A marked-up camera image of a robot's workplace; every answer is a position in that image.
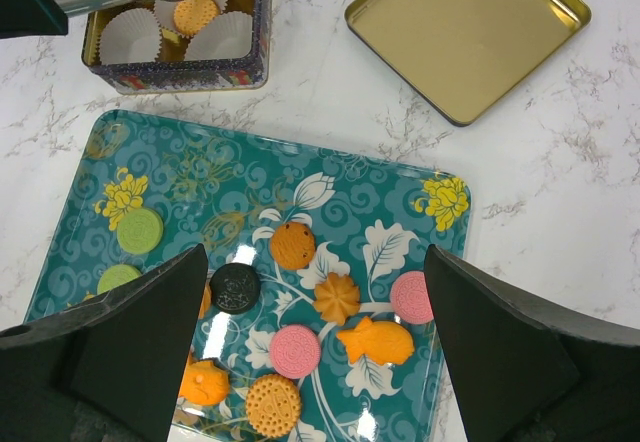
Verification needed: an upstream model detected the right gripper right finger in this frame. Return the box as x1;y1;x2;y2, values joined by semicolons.
424;245;639;441

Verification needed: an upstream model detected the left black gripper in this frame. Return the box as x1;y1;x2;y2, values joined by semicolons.
0;0;68;39

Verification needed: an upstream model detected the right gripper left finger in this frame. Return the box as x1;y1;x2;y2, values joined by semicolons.
1;245;208;441

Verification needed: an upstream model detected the green round cookie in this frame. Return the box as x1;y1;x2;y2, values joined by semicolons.
97;264;142;295
116;207;164;255

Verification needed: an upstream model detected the gold tin lid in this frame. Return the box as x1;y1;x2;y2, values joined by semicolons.
345;0;592;126

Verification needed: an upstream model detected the orange fish cookie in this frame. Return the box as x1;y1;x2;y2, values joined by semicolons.
178;357;230;406
336;316;415;365

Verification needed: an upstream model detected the white paper cup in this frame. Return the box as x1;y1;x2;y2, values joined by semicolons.
184;11;253;61
99;8;162;65
152;0;227;41

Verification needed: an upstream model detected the pink sandwich cookie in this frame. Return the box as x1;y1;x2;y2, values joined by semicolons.
269;324;321;379
390;271;434;325

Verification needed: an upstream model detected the black sandwich cookie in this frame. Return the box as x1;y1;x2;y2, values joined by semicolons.
209;262;261;315

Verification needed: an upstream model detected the orange dotted round cookie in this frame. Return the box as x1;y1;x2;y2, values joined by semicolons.
245;373;302;438

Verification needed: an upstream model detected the square cookie tin box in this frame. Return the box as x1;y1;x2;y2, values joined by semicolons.
82;0;272;95

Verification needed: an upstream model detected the orange swirl cookie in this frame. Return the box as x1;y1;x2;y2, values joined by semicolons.
313;272;361;326

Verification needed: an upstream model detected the teal floral tray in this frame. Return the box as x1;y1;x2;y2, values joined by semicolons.
26;111;471;441

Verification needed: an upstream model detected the orange chip cookie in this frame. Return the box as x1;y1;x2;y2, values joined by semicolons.
270;222;316;270

